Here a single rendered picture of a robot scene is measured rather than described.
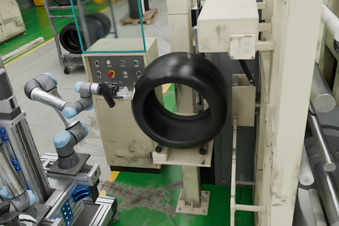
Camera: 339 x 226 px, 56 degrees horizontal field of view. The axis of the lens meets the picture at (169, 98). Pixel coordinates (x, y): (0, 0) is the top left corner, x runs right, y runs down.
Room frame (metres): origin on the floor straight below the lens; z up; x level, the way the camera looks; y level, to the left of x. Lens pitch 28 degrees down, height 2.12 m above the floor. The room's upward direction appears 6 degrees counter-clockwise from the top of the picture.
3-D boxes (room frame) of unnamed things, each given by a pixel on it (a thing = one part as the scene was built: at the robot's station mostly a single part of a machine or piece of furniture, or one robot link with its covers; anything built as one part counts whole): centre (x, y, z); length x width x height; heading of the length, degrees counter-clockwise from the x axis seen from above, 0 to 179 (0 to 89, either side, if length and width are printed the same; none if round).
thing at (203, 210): (2.00, -0.12, 0.02); 0.27 x 0.27 x 0.04; 76
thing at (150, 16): (8.64, 0.58, 0.38); 1.20 x 0.80 x 0.76; 170
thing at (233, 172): (1.44, -0.34, 0.65); 0.90 x 0.02 x 0.70; 166
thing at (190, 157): (1.74, -0.08, 0.80); 0.37 x 0.36 x 0.02; 76
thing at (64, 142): (1.81, 0.75, 0.88); 0.13 x 0.12 x 0.14; 148
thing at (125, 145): (2.63, 0.38, 0.63); 0.56 x 0.41 x 1.27; 76
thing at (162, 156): (1.78, 0.06, 0.84); 0.36 x 0.09 x 0.06; 166
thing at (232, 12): (1.55, -0.33, 1.71); 0.61 x 0.25 x 0.15; 166
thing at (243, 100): (1.87, -0.50, 1.05); 0.20 x 0.15 x 0.30; 166
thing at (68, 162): (1.81, 0.76, 0.77); 0.15 x 0.15 x 0.10
